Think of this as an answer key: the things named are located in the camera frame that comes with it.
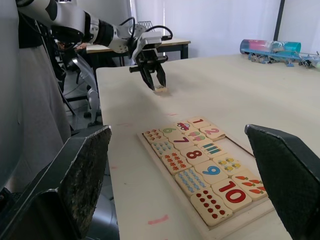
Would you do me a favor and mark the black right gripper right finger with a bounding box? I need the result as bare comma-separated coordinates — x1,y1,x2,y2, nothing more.
244,123,320,240

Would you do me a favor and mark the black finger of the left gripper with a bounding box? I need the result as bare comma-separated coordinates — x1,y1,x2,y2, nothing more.
152,63,167,88
139,67,155,91

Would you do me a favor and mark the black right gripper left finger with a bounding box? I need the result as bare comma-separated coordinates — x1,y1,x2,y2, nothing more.
0,124,113,240

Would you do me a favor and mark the wooden puzzle tile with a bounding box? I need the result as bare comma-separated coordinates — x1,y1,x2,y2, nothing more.
153,84,169,94

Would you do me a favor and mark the green number 6 tile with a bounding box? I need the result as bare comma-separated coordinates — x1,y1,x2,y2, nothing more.
158,125,181,138

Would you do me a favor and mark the wooden puzzle board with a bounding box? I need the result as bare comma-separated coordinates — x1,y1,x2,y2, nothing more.
136,116,285,238

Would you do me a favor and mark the number 1 tile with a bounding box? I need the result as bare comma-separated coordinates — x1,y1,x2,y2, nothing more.
187,116,211,129

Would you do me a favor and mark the red number 10 tile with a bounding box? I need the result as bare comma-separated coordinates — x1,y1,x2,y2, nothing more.
211,177,254,213

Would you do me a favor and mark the purple number 7 tile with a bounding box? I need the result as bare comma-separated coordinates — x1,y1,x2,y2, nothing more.
168,133,196,151

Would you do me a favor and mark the number 2 tile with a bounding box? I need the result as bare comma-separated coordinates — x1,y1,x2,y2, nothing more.
199,124,227,141

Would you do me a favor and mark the blue number 9 tile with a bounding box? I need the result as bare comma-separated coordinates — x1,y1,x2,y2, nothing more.
193,159,230,186

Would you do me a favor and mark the red number 8 tile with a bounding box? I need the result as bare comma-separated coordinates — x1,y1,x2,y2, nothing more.
179,146,211,167

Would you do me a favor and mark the orange carrots picture tile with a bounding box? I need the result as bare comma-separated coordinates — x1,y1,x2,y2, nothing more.
231,168,269,202

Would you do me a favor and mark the red car picture tile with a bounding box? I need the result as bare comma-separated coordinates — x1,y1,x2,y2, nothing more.
174,121,198,134

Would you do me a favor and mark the red mushrooms picture tile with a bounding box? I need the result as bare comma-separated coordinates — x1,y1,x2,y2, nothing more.
143,129,166,145

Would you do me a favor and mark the white legged robot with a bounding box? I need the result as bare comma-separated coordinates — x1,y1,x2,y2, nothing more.
71,51,104,126

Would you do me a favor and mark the yellow chicks picture tile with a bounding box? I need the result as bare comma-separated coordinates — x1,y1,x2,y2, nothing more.
212,152,249,177

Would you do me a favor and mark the blue drops picture tile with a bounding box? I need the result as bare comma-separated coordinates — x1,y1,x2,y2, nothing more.
151,139,180,159

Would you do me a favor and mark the ice creams picture tile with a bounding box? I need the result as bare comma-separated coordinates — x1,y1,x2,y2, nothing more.
184,130,212,145

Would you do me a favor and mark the white hanging cloth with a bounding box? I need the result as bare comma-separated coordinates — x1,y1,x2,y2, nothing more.
17,44,73,183

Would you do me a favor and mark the pencils picture tile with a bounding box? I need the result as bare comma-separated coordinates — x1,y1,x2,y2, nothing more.
196,140,229,159

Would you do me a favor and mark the red ladybugs picture tile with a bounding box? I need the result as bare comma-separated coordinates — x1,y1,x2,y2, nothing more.
189,188,234,228

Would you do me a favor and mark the orange flowers picture tile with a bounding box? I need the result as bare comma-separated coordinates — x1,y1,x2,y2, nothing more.
161,151,193,176

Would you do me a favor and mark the blue candies picture tile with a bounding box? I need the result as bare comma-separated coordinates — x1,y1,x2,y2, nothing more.
174,166,214,199

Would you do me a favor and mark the transparent blue pink cylinder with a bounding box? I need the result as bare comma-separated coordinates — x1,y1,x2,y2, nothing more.
239,38,302,57

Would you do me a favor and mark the blue rod with clips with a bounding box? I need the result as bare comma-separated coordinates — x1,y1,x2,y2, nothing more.
243,49,320,71

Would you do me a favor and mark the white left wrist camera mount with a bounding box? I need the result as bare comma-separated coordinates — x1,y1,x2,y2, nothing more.
129,31,163,60

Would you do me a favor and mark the background desk with black frame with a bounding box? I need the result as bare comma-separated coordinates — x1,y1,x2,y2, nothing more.
86,36,192,68

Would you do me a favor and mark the black wire basket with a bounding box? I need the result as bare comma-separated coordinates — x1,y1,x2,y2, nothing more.
134,20,154,33

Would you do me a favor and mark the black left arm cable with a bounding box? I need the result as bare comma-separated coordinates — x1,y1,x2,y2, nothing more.
118,16,174,41

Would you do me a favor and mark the black vertical post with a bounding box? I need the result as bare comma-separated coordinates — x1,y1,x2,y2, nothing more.
273,0,286,41

